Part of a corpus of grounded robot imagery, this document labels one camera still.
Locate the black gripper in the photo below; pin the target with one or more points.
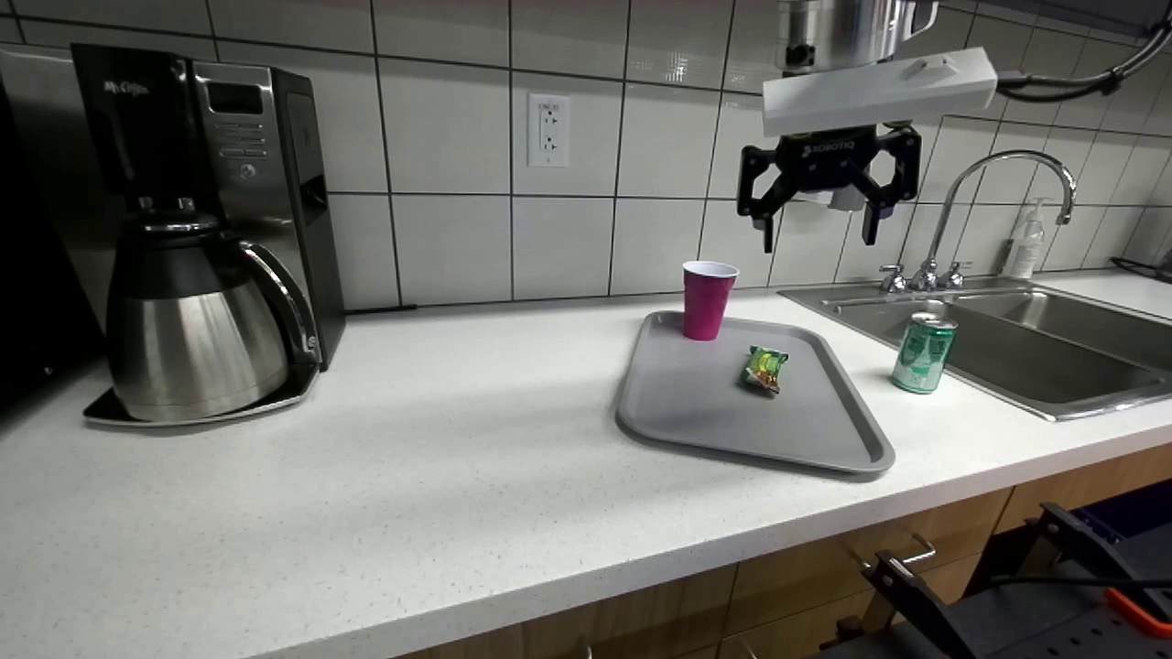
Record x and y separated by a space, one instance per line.
827 160

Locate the green snack sachet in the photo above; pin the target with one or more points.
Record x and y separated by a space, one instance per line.
763 370

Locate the grey plastic tray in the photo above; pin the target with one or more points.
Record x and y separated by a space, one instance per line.
732 416

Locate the magenta plastic cup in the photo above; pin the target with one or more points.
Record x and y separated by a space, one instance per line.
707 303

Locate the green soda can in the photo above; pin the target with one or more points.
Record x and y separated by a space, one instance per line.
924 353

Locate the chrome gooseneck faucet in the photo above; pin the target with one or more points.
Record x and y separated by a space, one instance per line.
976 171

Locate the clear soap bottle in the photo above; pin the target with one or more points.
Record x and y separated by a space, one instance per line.
1025 252

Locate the stainless steel sink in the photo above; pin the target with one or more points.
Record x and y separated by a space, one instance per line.
1047 349

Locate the wooden base cabinets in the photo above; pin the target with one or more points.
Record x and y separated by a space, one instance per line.
793 587

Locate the black coffee maker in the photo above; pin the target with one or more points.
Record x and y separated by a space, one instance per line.
262 149

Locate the stainless steel coffee carafe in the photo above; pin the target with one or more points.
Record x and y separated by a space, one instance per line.
196 342

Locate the black microwave oven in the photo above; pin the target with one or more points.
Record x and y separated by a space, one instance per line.
36 268

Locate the white wall power outlet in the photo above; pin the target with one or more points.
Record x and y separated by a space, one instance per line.
552 128

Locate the black robot cart frame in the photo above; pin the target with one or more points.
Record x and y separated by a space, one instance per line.
1037 608

